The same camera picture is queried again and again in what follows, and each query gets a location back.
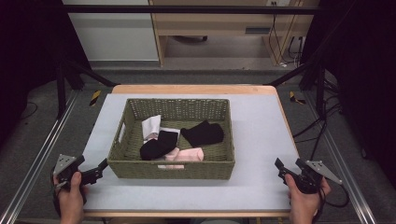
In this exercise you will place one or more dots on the yellow black tape strip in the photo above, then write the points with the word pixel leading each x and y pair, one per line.
pixel 294 97
pixel 95 97

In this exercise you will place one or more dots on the black curtain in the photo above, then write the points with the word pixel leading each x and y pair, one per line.
pixel 364 77
pixel 28 46

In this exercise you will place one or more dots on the person's right hand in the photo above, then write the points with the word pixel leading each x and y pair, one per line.
pixel 305 205

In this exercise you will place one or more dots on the black sock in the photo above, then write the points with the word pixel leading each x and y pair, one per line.
pixel 203 133
pixel 158 146

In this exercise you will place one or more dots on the wooden desk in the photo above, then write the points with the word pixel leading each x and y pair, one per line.
pixel 218 23

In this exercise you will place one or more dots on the aluminium rail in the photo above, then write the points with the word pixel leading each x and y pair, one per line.
pixel 345 168
pixel 37 158

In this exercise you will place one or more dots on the white cabinet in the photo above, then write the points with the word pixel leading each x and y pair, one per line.
pixel 115 34

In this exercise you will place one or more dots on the green woven basket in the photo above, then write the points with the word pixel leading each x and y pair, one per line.
pixel 214 165

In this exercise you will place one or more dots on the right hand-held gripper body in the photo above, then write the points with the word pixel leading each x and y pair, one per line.
pixel 322 169

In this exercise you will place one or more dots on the white table mat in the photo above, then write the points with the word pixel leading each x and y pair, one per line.
pixel 261 140

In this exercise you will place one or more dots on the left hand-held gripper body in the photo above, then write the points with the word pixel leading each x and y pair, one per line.
pixel 63 163

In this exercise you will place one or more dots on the pink sock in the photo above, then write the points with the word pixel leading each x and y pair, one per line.
pixel 188 155

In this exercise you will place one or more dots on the person's left hand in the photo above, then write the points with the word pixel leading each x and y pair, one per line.
pixel 71 200

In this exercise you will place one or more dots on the black metal stand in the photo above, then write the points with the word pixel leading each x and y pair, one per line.
pixel 62 90
pixel 319 90

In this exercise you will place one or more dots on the black horizontal frame bar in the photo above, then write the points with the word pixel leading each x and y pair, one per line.
pixel 186 9

